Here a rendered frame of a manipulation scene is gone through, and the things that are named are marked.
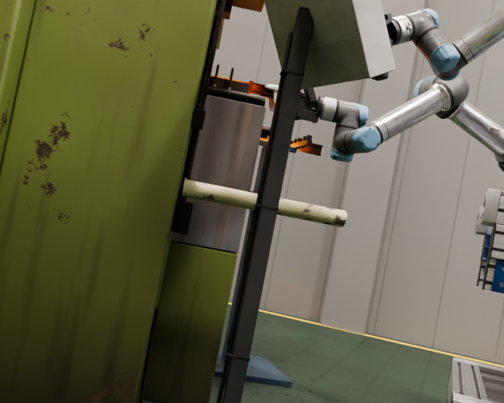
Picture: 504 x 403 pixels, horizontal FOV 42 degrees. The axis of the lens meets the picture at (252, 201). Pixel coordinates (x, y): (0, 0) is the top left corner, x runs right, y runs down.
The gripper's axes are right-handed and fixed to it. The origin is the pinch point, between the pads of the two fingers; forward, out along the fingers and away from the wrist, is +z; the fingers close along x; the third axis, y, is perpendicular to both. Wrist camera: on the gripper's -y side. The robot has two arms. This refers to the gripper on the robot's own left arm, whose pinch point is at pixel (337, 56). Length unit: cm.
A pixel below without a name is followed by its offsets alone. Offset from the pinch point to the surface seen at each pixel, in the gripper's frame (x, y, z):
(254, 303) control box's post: 11, -48, 48
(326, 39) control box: 14.8, 5.0, 13.3
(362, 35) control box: 27.0, 3.8, 12.8
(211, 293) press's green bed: -32, -57, 40
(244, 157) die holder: -31.2, -22.0, 18.1
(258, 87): -44.7, -4.0, -0.7
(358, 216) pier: -216, -116, -153
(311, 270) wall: -248, -150, -124
